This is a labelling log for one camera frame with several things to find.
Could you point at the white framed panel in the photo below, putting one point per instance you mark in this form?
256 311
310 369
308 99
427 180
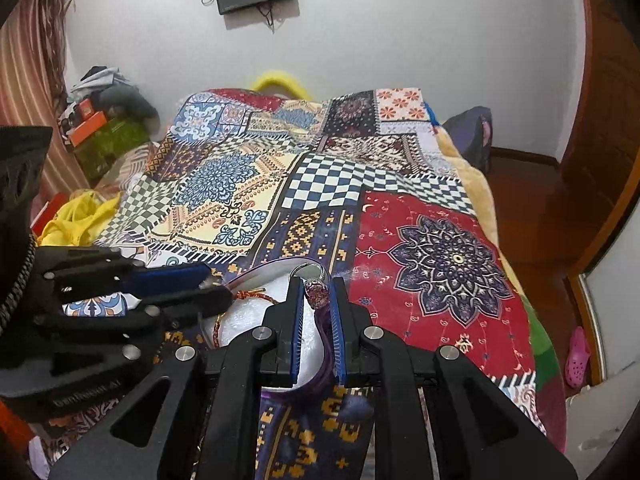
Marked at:
617 310

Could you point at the pink clog shoe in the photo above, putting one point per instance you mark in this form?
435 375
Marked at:
577 357

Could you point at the green cloth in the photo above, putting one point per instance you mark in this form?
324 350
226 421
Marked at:
547 355

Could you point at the pile of grey clothes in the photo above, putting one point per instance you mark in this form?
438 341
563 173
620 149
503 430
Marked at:
117 92

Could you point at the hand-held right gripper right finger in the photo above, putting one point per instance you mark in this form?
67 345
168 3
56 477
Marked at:
337 330

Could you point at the white dish with purple rim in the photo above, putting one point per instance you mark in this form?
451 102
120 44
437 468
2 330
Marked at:
250 322

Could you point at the patchwork printed blanket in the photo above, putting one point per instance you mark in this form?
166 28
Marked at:
440 260

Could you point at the yellow pillow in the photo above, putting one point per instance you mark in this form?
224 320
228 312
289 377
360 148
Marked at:
280 78

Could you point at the wooden door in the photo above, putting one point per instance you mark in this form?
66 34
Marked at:
607 110

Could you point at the orange box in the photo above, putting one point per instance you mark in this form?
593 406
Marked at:
87 125

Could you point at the yellow cloth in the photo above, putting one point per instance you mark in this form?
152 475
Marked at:
75 220

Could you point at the striped curtain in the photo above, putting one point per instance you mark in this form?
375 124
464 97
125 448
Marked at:
30 85

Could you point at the purple bag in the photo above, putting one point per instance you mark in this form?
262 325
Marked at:
467 135

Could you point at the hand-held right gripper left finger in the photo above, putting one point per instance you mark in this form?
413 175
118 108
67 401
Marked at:
298 330

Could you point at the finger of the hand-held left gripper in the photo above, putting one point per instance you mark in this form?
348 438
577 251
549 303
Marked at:
210 300
165 276

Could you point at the green bag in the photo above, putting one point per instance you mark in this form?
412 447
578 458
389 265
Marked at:
112 145

